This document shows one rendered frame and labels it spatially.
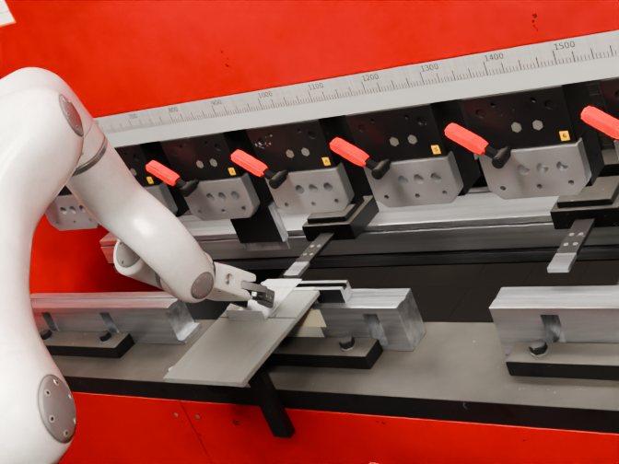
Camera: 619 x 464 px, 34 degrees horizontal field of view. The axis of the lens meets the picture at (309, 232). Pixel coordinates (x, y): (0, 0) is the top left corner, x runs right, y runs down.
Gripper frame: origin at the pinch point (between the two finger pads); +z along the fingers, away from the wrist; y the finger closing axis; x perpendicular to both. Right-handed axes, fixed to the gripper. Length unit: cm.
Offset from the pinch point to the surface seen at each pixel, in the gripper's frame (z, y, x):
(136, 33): -37, 3, -36
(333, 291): 6.0, -13.4, -2.6
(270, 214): -6.1, -6.0, -13.6
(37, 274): 15, 84, -10
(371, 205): 23.2, -7.0, -25.0
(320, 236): 17.0, 0.1, -17.0
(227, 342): -4.8, 0.4, 9.3
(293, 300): 3.4, -6.5, -0.3
